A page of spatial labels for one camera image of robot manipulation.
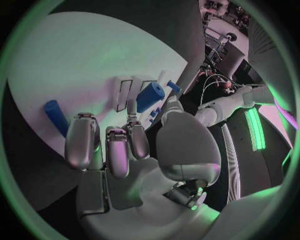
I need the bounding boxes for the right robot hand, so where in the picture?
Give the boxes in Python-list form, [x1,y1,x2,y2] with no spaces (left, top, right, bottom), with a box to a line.
[63,98,223,240]

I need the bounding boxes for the blue short thick cylinder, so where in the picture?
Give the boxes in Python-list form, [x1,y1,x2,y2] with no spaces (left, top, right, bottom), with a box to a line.
[135,81,167,114]

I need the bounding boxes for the white task board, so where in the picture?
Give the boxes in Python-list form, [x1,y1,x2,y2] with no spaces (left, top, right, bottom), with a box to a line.
[6,11,190,159]

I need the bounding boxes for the blue block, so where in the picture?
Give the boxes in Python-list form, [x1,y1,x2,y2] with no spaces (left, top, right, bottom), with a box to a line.
[147,106,164,125]

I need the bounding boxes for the blue peg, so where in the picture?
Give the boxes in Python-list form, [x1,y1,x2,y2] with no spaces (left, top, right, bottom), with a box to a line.
[166,79,182,95]

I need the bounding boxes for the glowing light bar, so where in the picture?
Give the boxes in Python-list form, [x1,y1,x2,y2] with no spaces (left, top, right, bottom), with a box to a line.
[243,106,268,152]

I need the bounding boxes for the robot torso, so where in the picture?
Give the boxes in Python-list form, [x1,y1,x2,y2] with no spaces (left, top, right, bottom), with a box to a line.
[210,104,297,207]

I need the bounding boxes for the blue long cylinder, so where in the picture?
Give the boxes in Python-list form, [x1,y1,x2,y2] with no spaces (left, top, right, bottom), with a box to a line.
[43,99,70,138]

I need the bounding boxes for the white cable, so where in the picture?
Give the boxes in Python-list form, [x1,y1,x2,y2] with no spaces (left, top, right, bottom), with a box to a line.
[200,74,237,106]

